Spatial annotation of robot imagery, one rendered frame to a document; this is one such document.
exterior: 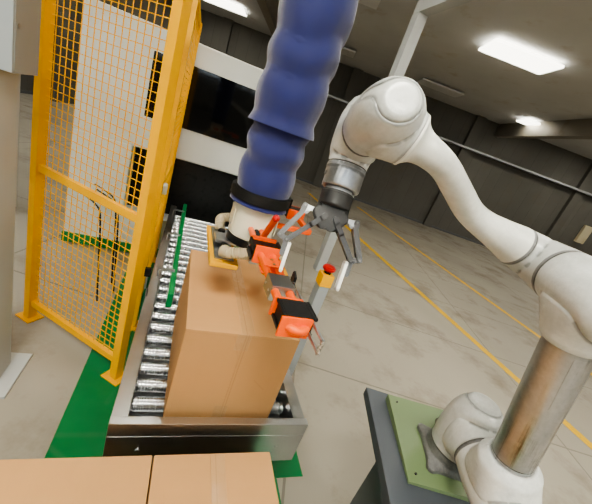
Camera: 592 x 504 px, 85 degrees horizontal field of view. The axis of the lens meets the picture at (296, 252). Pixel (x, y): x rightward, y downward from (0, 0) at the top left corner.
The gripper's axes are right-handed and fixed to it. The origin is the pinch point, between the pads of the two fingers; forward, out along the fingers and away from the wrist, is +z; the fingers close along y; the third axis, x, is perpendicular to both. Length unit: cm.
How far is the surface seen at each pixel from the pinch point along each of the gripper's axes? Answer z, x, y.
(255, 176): -23.0, -36.7, 23.8
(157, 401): 67, -47, 33
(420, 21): -267, -266, -56
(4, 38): -39, -39, 116
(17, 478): 78, -14, 55
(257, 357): 37, -40, 3
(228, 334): 29.8, -33.2, 15.4
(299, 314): 8.3, 4.0, -0.1
